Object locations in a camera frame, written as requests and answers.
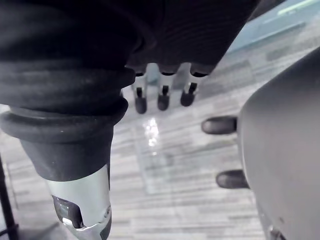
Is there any dark left robot foot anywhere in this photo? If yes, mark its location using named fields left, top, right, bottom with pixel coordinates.
left=215, top=169, right=250, bottom=190

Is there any dark robot foot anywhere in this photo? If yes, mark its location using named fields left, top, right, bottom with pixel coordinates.
left=215, top=169, right=250, bottom=190
left=201, top=115, right=238, bottom=135

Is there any dark right robot foot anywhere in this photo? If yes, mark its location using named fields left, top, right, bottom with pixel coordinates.
left=201, top=115, right=238, bottom=135

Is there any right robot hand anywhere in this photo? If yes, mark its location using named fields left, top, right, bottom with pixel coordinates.
left=0, top=0, right=261, bottom=240

